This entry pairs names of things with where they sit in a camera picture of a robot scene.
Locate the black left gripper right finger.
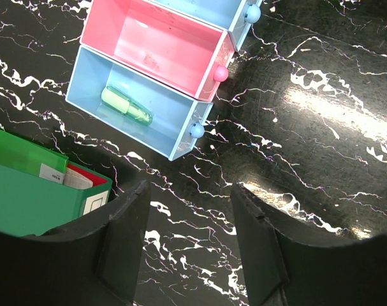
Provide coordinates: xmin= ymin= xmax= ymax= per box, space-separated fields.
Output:
xmin=231 ymin=184 xmax=387 ymax=305

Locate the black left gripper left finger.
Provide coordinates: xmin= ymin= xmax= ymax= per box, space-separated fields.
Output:
xmin=0 ymin=181 xmax=150 ymax=305

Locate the light blue drawer bin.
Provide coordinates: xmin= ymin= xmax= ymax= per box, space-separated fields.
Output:
xmin=66 ymin=46 xmax=213 ymax=161

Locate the green transparent highlighter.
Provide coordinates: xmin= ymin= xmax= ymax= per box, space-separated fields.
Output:
xmin=101 ymin=85 xmax=153 ymax=126

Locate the pink drawer bin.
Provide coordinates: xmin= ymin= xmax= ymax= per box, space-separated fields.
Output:
xmin=80 ymin=0 xmax=235 ymax=102

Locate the sky blue drawer bin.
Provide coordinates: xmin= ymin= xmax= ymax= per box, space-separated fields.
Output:
xmin=157 ymin=0 xmax=262 ymax=52

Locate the green plastic folder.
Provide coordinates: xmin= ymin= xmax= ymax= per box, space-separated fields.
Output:
xmin=0 ymin=130 xmax=68 ymax=184

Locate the black marble pattern mat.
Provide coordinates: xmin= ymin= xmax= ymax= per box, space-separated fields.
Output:
xmin=0 ymin=1 xmax=387 ymax=305

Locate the green ring binder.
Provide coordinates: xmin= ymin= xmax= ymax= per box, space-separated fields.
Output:
xmin=0 ymin=162 xmax=112 ymax=237

